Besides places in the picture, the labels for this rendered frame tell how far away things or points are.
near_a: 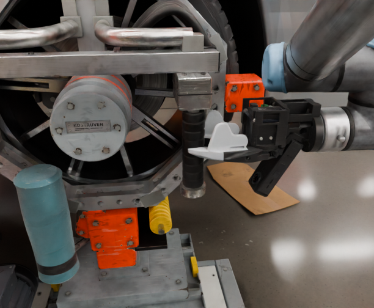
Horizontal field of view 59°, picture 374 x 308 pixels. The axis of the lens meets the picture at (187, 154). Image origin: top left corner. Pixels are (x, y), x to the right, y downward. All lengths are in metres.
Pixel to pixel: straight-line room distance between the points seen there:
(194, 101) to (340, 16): 0.22
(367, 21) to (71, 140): 0.46
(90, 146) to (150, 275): 0.65
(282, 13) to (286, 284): 1.04
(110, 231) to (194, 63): 0.51
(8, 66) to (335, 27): 0.42
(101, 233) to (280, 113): 0.55
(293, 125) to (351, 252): 1.22
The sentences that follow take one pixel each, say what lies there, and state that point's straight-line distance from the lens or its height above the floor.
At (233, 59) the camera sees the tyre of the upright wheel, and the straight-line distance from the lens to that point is 0.82.
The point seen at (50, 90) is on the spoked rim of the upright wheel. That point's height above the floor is 0.85.
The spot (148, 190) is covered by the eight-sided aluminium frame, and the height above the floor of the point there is 0.62.
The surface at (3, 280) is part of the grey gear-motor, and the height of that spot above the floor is 0.43.
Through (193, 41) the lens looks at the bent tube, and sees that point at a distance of 0.51.
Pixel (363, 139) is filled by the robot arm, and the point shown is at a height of 0.85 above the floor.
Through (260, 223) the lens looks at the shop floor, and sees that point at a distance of 1.76.
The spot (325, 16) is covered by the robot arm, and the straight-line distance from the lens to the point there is 0.40.
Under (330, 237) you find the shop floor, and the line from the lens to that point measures 1.78.
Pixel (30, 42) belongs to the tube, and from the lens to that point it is 0.54.
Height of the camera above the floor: 1.06
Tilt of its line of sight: 26 degrees down
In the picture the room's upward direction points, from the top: straight up
